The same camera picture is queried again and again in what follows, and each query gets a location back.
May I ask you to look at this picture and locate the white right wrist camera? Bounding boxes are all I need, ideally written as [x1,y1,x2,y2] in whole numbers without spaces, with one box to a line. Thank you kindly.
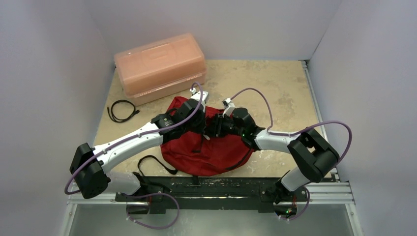
[222,98,236,118]

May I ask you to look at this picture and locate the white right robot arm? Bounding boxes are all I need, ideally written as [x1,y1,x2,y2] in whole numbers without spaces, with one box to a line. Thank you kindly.
[205,108,340,200]

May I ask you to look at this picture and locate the aluminium frame rail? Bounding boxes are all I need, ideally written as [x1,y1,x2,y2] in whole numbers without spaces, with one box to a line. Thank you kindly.
[299,60,354,204]

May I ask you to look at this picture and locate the translucent pink storage box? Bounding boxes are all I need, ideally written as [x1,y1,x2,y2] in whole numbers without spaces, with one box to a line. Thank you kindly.
[114,33,207,106]

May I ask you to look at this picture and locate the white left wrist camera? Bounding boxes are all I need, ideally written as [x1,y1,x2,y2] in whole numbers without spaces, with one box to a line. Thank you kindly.
[189,88,209,112]

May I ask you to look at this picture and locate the red backpack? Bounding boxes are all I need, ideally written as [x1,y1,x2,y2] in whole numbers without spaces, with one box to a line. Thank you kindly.
[137,96,258,178]

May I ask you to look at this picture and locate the black coiled cable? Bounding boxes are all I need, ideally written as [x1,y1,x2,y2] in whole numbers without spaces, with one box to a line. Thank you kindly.
[107,99,141,123]

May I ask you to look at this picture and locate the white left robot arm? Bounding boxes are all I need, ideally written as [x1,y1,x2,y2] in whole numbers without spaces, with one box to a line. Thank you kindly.
[69,92,208,201]

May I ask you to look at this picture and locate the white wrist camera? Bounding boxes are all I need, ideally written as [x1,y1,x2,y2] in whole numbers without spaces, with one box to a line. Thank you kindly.
[189,88,209,112]
[222,98,236,118]

